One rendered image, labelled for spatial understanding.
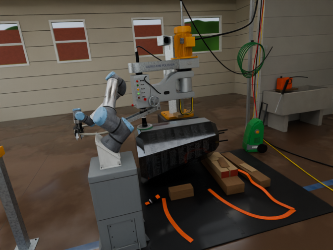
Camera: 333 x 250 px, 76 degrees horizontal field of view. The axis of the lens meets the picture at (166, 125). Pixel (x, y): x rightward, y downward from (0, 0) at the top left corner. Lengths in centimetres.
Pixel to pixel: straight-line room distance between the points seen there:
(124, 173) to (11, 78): 795
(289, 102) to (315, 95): 66
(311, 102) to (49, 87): 821
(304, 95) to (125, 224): 441
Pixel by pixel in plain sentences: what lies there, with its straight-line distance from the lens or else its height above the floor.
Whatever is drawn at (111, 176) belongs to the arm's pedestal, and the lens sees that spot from 185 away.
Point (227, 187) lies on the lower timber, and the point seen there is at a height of 13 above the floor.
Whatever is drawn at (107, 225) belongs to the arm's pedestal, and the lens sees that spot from 213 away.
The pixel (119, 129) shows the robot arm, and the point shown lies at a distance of 181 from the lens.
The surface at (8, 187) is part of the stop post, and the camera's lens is 244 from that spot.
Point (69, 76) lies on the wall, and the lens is 893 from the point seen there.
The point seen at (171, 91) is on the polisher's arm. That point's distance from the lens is 290.
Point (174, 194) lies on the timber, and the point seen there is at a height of 10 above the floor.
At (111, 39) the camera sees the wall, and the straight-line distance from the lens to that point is 887.
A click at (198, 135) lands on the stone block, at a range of 290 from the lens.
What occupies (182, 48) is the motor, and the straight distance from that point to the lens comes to 296.
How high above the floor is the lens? 169
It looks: 17 degrees down
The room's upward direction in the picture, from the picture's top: 4 degrees counter-clockwise
